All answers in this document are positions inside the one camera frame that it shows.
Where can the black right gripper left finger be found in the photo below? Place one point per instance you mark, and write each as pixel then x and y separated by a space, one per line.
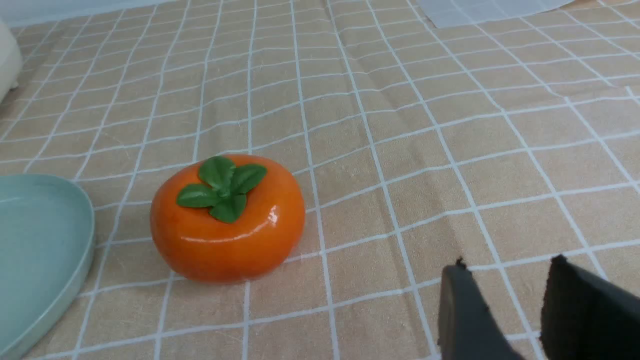
pixel 467 329

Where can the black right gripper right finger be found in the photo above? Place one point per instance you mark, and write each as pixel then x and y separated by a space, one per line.
pixel 585 317

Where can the cream white toaster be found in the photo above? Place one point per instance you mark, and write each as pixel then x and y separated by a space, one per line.
pixel 11 60

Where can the orange checkered tablecloth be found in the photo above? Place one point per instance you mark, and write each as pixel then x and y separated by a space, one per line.
pixel 501 143

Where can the orange persimmon with green leaves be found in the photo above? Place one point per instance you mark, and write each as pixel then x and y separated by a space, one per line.
pixel 228 218

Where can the light green plate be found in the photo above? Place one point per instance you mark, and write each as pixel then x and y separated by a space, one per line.
pixel 47 246

